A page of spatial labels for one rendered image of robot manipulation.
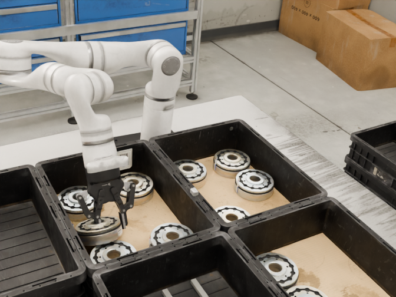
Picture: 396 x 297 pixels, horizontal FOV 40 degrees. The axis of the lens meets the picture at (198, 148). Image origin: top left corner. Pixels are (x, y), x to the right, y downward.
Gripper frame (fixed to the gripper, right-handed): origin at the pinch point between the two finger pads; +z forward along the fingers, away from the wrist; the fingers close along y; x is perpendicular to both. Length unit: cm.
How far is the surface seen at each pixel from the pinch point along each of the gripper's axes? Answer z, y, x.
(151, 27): -47, -86, -198
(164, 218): 3.1, -14.0, -3.7
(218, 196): 2.2, -30.4, -7.0
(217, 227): 1.1, -18.8, 16.4
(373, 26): -29, -260, -206
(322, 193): 1, -48, 14
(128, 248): 4.1, -1.5, 6.6
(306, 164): 7, -75, -31
